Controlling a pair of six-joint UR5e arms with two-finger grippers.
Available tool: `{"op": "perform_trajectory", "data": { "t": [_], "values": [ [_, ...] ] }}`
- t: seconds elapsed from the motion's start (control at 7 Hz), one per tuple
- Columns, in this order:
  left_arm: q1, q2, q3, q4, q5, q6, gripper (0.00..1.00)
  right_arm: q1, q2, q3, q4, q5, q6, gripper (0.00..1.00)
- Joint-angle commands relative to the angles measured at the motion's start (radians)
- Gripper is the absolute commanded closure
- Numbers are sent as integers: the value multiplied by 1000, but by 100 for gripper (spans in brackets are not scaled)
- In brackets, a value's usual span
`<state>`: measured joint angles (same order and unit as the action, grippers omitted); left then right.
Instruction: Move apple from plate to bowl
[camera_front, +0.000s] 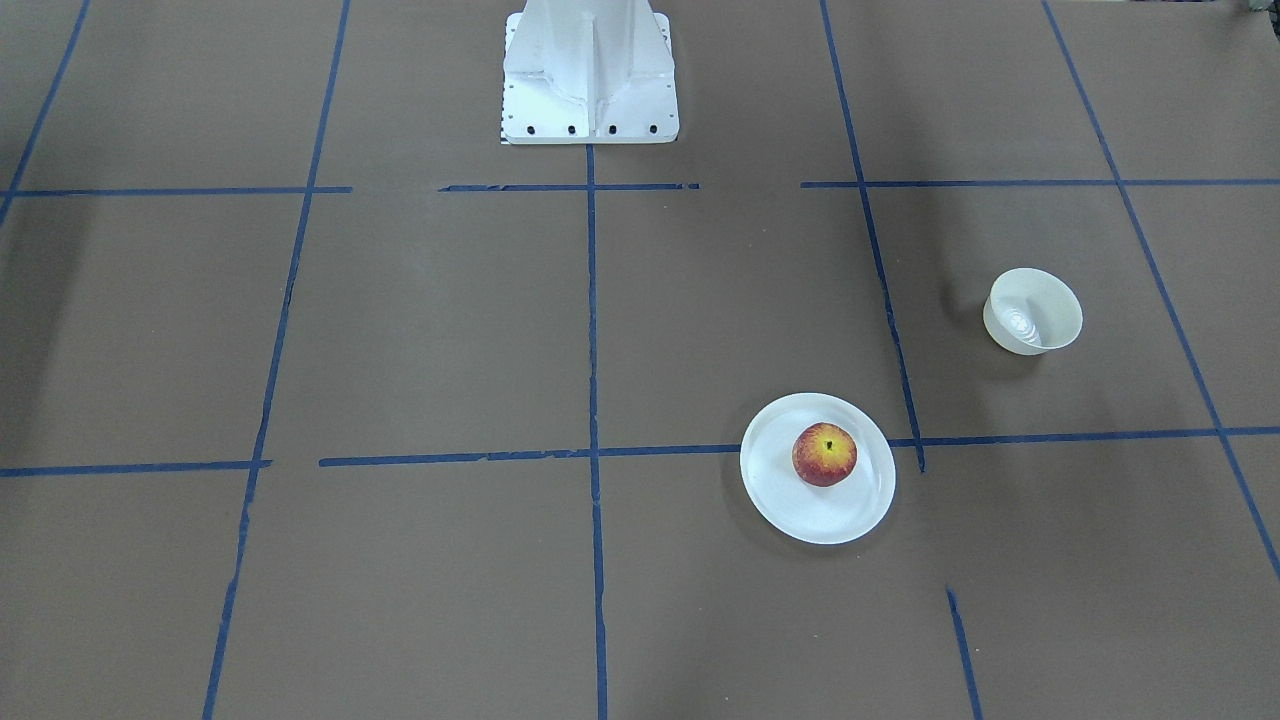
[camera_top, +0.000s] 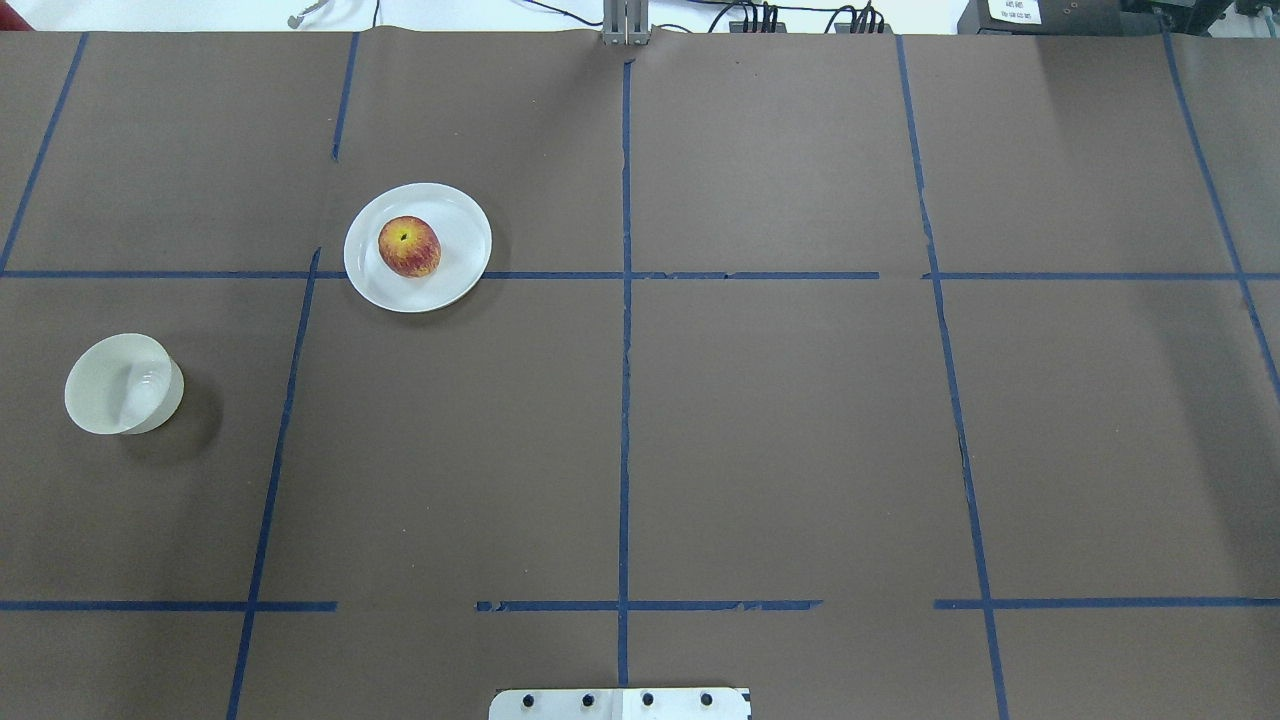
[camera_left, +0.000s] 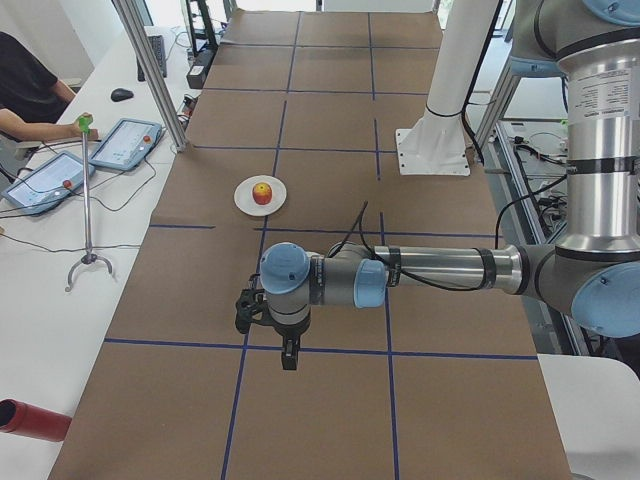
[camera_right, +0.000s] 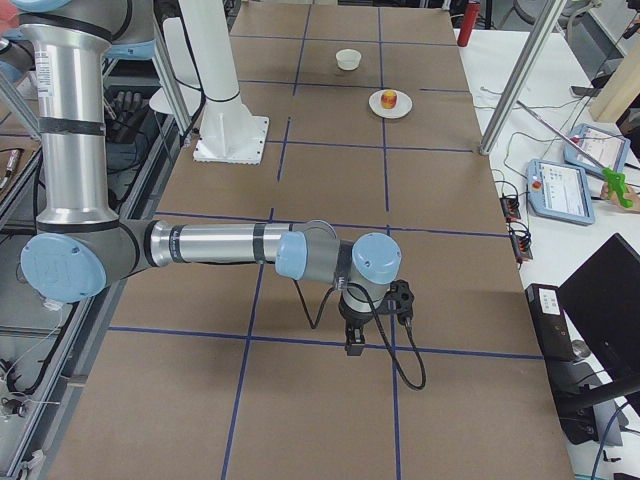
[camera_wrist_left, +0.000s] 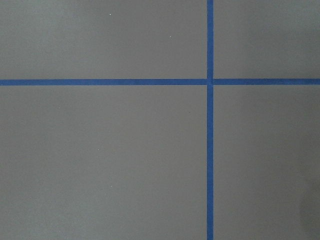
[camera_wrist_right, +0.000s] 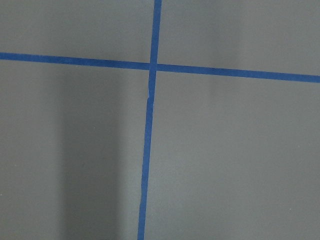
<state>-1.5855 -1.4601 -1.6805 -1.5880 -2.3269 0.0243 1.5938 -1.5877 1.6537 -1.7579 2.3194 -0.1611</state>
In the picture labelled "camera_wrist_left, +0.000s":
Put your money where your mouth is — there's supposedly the long horizontal blue tape strip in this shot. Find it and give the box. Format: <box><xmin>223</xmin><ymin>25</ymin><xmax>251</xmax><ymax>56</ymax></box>
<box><xmin>0</xmin><ymin>78</ymin><xmax>320</xmax><ymax>86</ymax></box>

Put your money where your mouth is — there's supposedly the vertical blue tape strip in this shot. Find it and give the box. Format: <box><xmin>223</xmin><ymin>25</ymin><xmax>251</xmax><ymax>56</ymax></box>
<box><xmin>206</xmin><ymin>0</ymin><xmax>214</xmax><ymax>240</ymax></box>

